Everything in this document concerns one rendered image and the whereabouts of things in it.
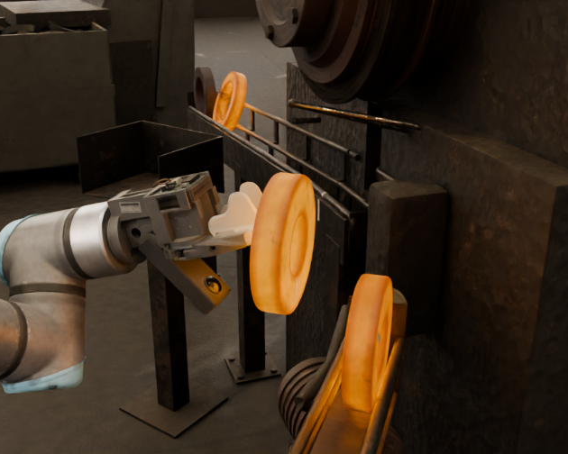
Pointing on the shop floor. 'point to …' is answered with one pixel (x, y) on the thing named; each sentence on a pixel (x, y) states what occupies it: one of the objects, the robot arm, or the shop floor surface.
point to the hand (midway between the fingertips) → (284, 227)
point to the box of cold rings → (41, 94)
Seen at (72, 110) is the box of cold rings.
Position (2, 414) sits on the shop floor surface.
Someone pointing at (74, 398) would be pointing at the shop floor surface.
